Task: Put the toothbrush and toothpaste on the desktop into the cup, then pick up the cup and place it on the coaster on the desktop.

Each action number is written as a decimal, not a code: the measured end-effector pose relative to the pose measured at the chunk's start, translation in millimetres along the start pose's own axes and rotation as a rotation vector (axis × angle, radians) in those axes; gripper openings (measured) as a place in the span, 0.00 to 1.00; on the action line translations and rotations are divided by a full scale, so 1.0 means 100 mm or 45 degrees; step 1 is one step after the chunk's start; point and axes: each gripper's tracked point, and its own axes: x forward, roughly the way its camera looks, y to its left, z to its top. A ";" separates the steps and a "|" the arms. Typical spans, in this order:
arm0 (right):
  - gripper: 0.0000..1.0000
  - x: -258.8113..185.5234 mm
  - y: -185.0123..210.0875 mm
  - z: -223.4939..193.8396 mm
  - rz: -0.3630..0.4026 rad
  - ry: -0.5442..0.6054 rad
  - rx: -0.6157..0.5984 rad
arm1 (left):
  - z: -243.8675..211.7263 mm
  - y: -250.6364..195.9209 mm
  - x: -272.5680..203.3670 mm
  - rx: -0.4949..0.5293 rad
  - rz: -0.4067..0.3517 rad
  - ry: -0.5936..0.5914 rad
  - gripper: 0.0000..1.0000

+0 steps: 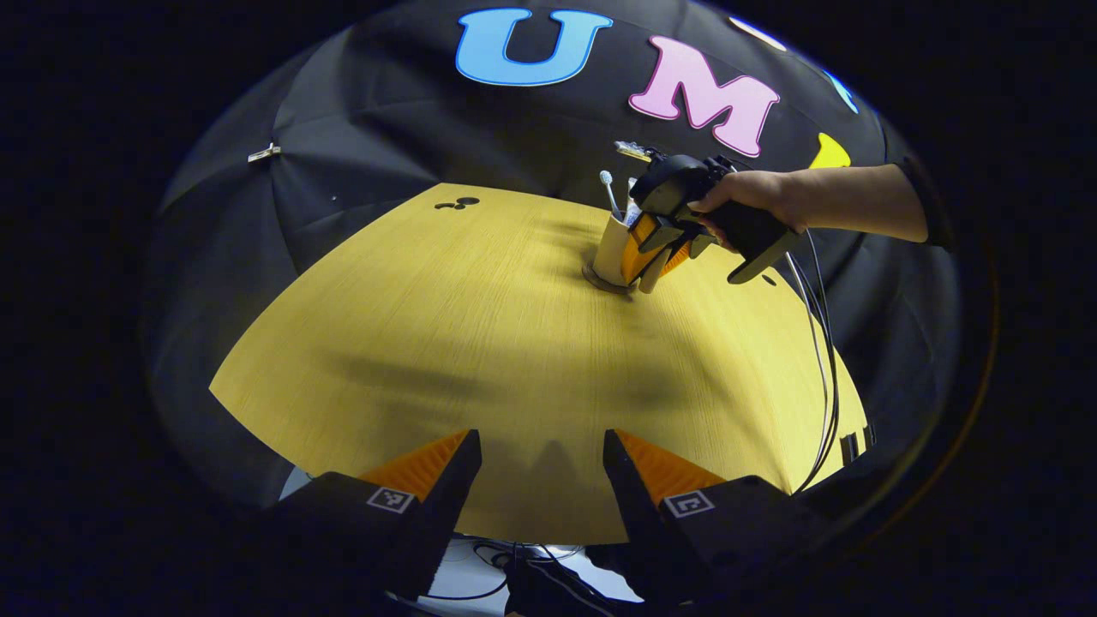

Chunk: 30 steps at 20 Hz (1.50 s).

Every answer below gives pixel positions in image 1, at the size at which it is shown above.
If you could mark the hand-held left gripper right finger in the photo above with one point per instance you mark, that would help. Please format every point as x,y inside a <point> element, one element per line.
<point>638,514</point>

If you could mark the white toothpaste tube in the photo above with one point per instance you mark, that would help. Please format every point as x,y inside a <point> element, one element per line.
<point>632,214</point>

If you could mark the black backdrop cloth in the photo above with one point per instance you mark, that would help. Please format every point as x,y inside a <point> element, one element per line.
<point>386,111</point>

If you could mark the silver cloth clip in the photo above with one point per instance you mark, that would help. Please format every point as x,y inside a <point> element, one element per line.
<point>263,154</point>

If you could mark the dark metal bracket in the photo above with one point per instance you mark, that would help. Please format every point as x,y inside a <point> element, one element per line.
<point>857,446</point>

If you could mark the round brown coaster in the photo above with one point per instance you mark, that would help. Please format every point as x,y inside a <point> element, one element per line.
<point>596,281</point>

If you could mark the wooden desktop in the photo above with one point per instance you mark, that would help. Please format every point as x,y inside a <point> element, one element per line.
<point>428,343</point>

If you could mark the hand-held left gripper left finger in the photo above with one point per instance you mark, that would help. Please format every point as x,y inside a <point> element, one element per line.
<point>446,506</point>

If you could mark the light blue toothbrush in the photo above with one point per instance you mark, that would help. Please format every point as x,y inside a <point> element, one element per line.
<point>606,178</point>

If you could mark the beige cup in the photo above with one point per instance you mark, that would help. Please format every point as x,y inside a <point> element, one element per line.
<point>610,253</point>

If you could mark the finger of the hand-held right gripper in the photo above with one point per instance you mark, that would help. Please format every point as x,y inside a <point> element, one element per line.
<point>686,257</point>
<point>634,253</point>

